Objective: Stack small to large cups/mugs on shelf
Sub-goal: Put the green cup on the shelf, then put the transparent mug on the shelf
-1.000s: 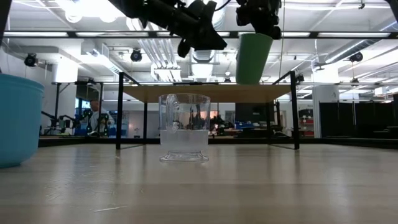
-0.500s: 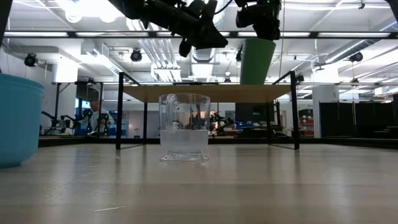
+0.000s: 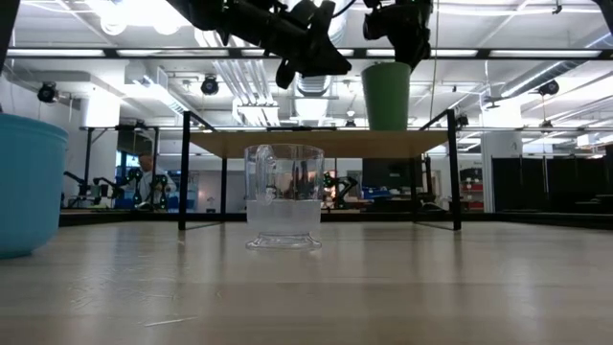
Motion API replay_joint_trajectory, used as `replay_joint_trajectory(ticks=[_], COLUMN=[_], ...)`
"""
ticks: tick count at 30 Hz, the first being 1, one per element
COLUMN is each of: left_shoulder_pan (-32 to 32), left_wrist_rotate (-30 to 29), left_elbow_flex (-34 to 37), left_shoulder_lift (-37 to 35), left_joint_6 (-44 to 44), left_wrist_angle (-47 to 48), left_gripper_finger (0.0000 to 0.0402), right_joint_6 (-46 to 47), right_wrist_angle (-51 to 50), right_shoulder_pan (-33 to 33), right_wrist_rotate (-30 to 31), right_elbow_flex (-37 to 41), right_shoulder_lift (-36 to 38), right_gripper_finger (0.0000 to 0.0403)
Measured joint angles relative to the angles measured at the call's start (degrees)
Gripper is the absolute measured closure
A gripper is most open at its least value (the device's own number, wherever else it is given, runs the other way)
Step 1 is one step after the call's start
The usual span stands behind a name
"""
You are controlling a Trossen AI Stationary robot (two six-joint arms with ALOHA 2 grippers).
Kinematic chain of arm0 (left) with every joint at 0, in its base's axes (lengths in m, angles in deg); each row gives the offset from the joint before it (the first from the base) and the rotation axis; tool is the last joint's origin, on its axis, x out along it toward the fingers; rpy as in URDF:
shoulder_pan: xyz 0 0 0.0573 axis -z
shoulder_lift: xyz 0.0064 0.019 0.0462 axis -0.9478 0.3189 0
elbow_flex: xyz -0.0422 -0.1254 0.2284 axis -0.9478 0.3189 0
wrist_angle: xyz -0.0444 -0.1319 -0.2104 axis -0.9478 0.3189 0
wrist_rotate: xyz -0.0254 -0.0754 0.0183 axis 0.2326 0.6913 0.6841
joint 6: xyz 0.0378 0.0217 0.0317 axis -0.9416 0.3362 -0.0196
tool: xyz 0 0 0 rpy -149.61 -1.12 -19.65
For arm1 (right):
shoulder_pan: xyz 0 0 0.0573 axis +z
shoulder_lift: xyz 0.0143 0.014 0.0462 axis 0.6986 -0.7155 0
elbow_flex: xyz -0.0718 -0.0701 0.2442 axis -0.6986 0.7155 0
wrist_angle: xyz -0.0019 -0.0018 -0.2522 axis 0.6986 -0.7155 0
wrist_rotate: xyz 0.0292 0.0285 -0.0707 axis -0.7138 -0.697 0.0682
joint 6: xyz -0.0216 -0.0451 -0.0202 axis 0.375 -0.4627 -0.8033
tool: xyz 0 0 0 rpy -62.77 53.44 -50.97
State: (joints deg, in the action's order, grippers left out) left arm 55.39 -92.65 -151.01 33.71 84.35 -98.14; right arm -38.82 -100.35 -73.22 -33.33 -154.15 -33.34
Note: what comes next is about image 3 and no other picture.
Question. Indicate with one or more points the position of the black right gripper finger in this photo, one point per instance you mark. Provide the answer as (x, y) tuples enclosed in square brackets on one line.
[(412, 52)]

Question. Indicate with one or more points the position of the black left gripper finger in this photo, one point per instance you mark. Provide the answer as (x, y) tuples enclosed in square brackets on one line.
[(286, 74), (323, 60)]

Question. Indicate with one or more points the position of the green plastic cup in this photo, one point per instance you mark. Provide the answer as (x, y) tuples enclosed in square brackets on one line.
[(387, 98)]

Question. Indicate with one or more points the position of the clear plastic mug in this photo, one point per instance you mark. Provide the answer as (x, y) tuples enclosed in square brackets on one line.
[(283, 215)]

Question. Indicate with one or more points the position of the blue plastic mug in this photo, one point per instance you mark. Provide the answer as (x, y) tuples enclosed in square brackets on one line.
[(29, 187)]

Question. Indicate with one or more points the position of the black background robot arm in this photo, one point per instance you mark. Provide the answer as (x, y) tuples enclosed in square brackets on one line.
[(160, 189), (79, 184), (342, 188)]

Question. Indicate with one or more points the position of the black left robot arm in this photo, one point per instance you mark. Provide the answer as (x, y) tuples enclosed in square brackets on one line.
[(196, 12)]

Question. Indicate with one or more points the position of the wooden shelf with black legs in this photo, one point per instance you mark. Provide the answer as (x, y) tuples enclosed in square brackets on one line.
[(345, 144)]

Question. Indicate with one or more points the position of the black monitor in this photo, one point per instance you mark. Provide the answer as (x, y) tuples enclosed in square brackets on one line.
[(390, 173)]

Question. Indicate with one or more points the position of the red storage rack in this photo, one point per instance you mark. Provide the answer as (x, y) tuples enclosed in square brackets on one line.
[(471, 189)]

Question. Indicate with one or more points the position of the person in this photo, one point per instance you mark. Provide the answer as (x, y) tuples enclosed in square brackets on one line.
[(149, 184)]

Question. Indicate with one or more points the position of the black room partition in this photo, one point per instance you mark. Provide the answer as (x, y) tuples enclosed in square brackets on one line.
[(551, 184)]

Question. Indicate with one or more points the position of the silver ventilation duct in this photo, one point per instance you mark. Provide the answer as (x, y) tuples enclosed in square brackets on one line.
[(313, 84)]

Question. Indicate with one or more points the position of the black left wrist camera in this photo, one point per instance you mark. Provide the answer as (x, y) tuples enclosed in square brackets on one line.
[(320, 13)]

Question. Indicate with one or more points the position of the black ceiling camera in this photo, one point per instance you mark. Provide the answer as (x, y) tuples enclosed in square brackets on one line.
[(210, 85), (549, 88), (47, 92)]

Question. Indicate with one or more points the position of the black overhead frame light bar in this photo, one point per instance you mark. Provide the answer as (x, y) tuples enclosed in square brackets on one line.
[(527, 53)]

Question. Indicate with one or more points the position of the black table edge rail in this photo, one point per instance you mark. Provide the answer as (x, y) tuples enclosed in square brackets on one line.
[(527, 219)]

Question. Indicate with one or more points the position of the black frame post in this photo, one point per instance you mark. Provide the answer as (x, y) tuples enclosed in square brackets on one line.
[(7, 29)]

